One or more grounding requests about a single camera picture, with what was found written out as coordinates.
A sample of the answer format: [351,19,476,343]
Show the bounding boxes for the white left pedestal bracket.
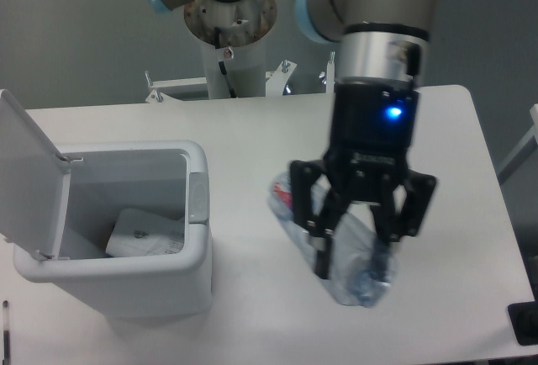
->
[145,71,208,103]

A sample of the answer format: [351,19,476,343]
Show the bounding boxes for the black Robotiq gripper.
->
[289,43,437,280]

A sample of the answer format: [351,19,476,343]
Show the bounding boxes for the slotted strip at left edge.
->
[2,300,11,365]

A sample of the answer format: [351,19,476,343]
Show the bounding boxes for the white right pedestal bracket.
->
[319,50,335,94]

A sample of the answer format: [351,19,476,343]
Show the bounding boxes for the white pedestal bracket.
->
[319,50,335,94]
[145,71,208,103]
[266,60,298,98]

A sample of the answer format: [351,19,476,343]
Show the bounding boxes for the black cable on pedestal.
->
[214,26,238,99]

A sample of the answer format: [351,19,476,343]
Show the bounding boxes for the white plastic wrapper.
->
[105,208,185,257]

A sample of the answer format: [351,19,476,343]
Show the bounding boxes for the clear crushed plastic water bottle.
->
[268,172,397,308]

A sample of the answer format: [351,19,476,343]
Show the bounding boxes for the black device at table corner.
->
[508,301,537,346]

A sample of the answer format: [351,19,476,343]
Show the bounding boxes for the white middle pedestal bracket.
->
[266,60,298,98]

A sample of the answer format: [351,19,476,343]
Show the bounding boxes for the white trash can open lid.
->
[1,90,213,318]

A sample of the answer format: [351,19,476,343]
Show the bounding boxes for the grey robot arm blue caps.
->
[289,0,437,279]

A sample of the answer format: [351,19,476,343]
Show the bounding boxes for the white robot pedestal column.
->
[184,0,277,99]

